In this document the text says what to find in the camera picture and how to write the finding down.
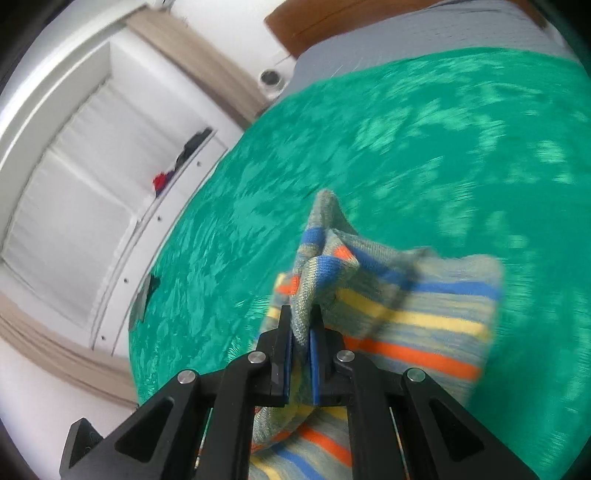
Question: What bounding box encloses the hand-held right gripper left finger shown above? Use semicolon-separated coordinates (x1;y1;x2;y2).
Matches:
59;305;293;480

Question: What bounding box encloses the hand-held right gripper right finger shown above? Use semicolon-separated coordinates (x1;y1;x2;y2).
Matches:
308;305;541;480

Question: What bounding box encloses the striped knit sweater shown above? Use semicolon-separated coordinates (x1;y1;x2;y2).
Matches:
198;189;504;480

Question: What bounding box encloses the dark clothes pile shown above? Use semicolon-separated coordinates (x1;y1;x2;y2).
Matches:
173;129;211;171

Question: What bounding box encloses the white low cabinet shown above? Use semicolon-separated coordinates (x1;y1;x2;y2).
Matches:
88;124;232;356

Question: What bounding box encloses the beige curtain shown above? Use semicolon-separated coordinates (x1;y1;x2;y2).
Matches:
127;18;271;130
0;295;139;409

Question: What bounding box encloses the green blanket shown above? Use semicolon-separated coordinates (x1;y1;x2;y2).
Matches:
124;46;591;480

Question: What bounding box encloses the white window blind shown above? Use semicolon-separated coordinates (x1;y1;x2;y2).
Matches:
0;41;213;333

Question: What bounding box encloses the white fan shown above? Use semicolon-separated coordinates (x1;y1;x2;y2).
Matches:
259;68;287;95

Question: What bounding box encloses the brown wooden headboard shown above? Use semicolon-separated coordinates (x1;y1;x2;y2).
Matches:
264;0;444;58

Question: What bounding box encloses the grey checked bed sheet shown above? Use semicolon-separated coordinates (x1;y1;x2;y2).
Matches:
286;0;573;100

